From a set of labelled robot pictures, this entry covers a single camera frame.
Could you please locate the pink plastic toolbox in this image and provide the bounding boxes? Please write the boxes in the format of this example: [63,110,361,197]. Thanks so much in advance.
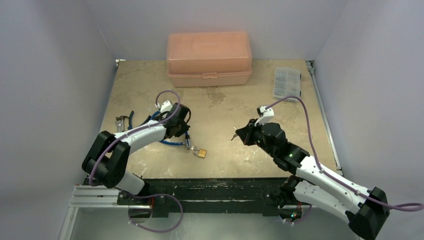
[166,31,252,88]

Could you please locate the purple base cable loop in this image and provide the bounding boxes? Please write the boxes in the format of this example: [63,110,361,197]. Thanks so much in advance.
[127,193,184,234]

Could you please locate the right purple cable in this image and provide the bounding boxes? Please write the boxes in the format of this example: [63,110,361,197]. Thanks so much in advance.
[264,96,424,213]

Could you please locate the silver wrench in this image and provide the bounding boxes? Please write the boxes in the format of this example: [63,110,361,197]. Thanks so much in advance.
[115,119,124,133]

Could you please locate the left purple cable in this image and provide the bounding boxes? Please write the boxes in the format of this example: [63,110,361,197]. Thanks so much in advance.
[87,90,182,186]

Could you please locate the blue cable lock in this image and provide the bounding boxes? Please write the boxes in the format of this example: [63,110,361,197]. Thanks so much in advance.
[160,131,193,149]

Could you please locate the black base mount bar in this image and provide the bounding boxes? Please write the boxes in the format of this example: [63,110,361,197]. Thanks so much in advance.
[113,177,309,219]

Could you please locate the clear plastic organizer box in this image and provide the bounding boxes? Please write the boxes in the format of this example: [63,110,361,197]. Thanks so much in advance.
[272,66,302,99]

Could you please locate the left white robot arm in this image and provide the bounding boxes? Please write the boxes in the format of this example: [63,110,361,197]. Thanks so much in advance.
[81,101,191,205]

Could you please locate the blue handled pliers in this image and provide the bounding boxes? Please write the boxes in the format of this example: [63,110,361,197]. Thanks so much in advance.
[127,110,135,130]

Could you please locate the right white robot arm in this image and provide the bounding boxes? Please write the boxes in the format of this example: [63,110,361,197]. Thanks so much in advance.
[234,119,390,240]

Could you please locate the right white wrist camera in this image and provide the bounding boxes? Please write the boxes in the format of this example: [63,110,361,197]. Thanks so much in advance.
[254,105,275,126]

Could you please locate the brass padlock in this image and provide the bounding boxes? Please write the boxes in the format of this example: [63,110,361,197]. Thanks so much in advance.
[193,148,207,158]

